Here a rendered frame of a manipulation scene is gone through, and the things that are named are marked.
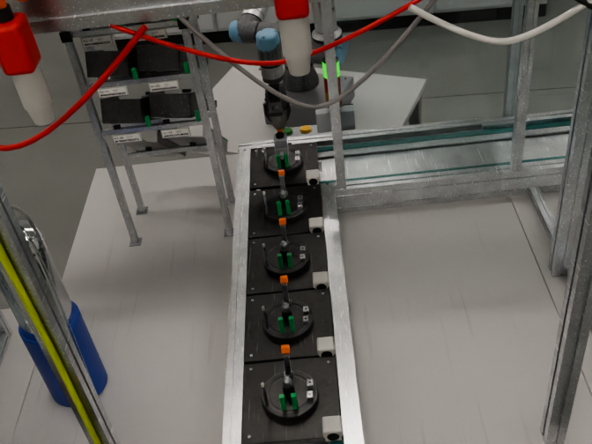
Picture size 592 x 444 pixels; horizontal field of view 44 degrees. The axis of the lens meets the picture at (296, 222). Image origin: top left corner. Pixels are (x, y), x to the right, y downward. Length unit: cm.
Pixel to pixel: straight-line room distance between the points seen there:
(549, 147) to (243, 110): 124
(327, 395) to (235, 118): 155
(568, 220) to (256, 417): 101
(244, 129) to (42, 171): 200
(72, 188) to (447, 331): 287
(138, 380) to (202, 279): 41
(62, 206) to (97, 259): 185
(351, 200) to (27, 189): 257
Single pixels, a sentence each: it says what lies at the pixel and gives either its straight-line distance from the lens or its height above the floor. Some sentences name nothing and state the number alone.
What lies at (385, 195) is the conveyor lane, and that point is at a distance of 246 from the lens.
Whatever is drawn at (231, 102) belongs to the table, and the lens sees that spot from 319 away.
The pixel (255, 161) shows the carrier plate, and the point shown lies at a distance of 260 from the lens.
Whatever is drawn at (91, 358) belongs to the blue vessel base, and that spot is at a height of 99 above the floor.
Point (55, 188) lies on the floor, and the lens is 452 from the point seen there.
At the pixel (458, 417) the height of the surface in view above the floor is 86.
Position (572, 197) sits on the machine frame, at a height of 116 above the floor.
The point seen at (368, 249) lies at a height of 86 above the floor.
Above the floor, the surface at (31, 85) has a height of 197.
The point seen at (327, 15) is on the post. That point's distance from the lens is 212.
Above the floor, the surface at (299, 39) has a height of 200.
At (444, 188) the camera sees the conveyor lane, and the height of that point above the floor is 92.
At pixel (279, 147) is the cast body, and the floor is 106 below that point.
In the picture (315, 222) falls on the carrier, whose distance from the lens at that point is 226.
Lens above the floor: 244
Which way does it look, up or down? 40 degrees down
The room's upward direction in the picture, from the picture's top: 8 degrees counter-clockwise
